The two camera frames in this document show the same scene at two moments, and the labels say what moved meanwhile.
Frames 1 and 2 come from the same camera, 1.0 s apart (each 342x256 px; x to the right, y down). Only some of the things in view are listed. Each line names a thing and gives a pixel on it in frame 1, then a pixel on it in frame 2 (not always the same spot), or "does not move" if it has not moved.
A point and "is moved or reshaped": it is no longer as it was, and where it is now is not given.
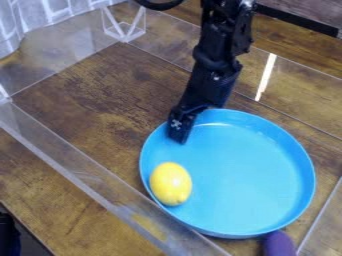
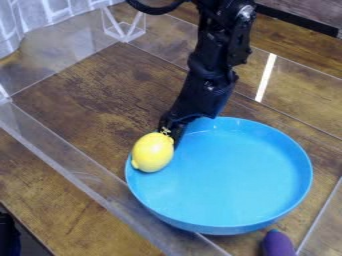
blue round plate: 253,172 is moved or reshaped
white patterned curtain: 25,15 does not move
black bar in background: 297,20 does not move
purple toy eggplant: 279,244 does not move
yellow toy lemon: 170,183 -> 153,151
